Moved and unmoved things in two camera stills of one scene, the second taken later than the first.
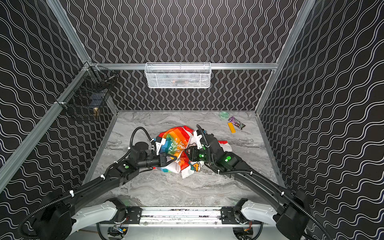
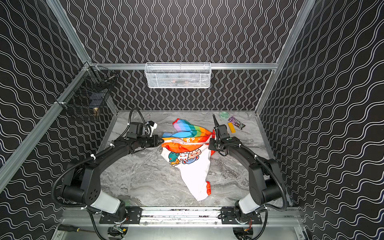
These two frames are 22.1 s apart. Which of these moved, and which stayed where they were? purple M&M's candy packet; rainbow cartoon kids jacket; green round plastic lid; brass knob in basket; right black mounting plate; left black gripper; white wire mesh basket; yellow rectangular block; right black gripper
Moved: left black gripper; rainbow cartoon kids jacket; right black gripper
Stayed: purple M&M's candy packet; white wire mesh basket; yellow rectangular block; green round plastic lid; right black mounting plate; brass knob in basket
